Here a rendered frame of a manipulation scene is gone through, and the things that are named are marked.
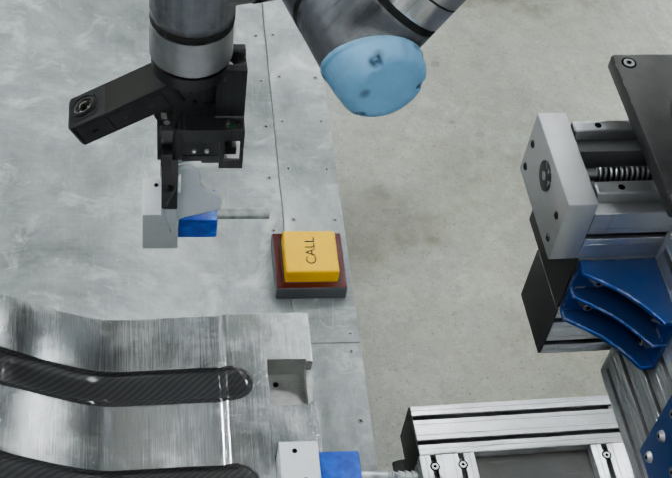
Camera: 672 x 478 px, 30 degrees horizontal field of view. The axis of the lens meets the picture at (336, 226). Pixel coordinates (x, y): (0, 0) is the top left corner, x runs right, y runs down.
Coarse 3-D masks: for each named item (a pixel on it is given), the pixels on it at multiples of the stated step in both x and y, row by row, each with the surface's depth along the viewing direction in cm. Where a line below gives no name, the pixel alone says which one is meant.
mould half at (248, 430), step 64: (0, 320) 119; (64, 320) 123; (128, 320) 126; (192, 320) 126; (256, 320) 127; (256, 384) 122; (0, 448) 110; (64, 448) 114; (128, 448) 116; (192, 448) 117; (256, 448) 117; (320, 448) 118
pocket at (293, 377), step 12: (276, 360) 124; (288, 360) 124; (300, 360) 125; (276, 372) 126; (288, 372) 126; (300, 372) 126; (276, 384) 126; (288, 384) 125; (300, 384) 126; (312, 384) 124; (276, 396) 124; (288, 396) 125; (300, 396) 125; (312, 396) 123
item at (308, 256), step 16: (288, 240) 141; (304, 240) 141; (320, 240) 142; (288, 256) 140; (304, 256) 140; (320, 256) 140; (336, 256) 140; (288, 272) 138; (304, 272) 138; (320, 272) 139; (336, 272) 139
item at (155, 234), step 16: (144, 192) 127; (160, 192) 128; (144, 208) 126; (160, 208) 126; (224, 208) 130; (240, 208) 130; (256, 208) 131; (144, 224) 127; (160, 224) 127; (192, 224) 128; (208, 224) 128; (144, 240) 128; (160, 240) 129; (176, 240) 129
